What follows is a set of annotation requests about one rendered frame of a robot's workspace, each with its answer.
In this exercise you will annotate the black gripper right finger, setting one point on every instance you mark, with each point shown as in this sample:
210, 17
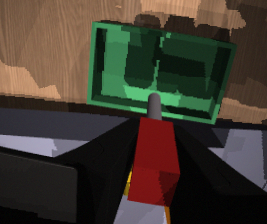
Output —
210, 191

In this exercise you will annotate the dark grey ramp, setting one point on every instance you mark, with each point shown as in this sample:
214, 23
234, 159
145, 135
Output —
50, 133

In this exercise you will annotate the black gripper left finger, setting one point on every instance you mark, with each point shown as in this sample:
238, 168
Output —
83, 186

